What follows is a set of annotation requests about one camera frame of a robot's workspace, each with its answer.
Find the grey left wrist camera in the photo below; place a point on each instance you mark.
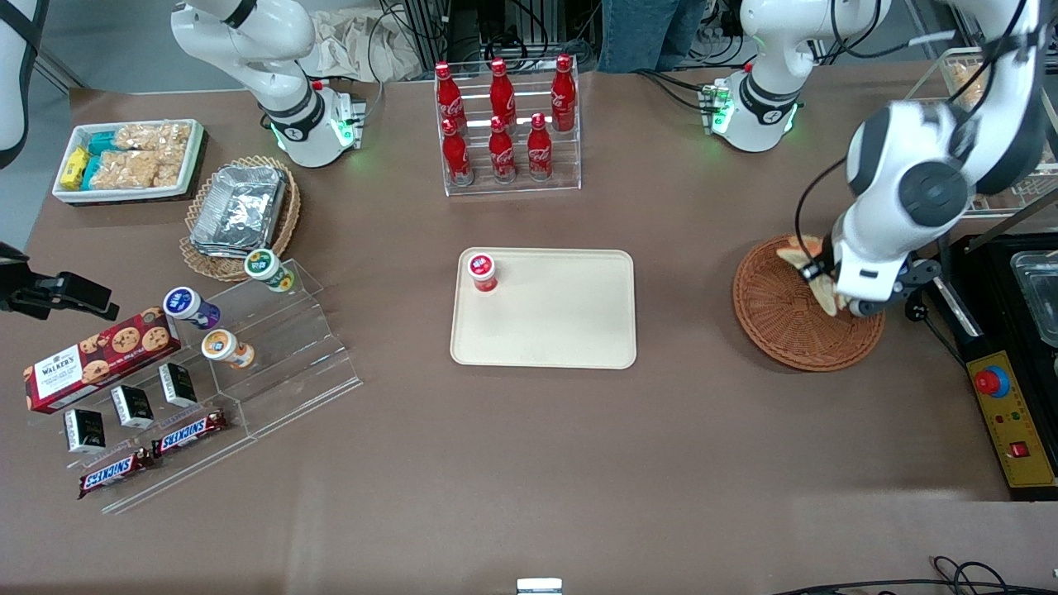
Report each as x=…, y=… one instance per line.
x=922, y=277

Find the red Walkers cookie box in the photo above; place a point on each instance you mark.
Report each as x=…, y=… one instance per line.
x=99, y=359

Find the black appliance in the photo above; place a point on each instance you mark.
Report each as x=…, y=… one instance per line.
x=992, y=273

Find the triangular sandwich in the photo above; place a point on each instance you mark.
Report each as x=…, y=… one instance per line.
x=825, y=293

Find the stacked foil containers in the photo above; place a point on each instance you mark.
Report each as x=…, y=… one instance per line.
x=238, y=207

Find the blue lid yogurt cup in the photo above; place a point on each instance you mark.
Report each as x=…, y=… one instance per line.
x=188, y=306

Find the light wicker basket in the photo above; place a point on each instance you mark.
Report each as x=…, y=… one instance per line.
x=202, y=266

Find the crumpled beige bag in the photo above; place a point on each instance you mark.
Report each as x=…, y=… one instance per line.
x=364, y=45

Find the teal snack packet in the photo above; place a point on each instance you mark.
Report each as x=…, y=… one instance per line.
x=91, y=171
x=101, y=142

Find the standing person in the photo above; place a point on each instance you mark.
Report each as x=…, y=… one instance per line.
x=653, y=33

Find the white rectangular snack bin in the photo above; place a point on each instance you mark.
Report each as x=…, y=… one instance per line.
x=194, y=157

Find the red lid yogurt cup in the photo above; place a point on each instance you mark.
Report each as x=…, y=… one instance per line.
x=483, y=271

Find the black equipment rack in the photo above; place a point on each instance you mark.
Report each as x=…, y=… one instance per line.
x=479, y=29

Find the beige plastic tray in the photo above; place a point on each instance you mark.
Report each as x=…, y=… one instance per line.
x=554, y=318

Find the clear plastic container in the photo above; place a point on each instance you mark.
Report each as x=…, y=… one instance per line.
x=1040, y=289

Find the green lid yogurt cup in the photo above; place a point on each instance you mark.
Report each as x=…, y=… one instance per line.
x=266, y=268

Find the clear rice cracker pack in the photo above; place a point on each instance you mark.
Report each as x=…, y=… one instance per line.
x=153, y=136
x=170, y=168
x=124, y=169

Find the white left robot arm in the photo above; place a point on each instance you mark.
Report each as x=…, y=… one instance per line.
x=926, y=182

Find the brown wicker basket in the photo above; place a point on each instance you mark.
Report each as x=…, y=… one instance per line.
x=777, y=322

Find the clear acrylic stepped display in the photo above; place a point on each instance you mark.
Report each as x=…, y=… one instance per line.
x=297, y=347

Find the Snickers chocolate bar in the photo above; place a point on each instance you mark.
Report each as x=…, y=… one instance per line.
x=116, y=473
x=188, y=432

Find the small black box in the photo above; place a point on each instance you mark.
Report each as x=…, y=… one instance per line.
x=84, y=430
x=132, y=406
x=178, y=385

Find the yellow snack packet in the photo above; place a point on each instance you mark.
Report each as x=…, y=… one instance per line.
x=74, y=168

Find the red cola bottle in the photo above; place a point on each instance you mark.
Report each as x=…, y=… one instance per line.
x=456, y=157
x=539, y=153
x=449, y=92
x=502, y=154
x=502, y=89
x=563, y=95

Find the yellow emergency stop box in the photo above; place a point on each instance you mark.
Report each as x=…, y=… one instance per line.
x=1017, y=421

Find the clear acrylic bottle rack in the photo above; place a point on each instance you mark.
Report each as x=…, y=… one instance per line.
x=512, y=188

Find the orange lid yogurt cup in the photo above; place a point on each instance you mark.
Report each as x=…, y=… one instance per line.
x=225, y=347

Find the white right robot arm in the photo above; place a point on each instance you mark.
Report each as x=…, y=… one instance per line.
x=285, y=91

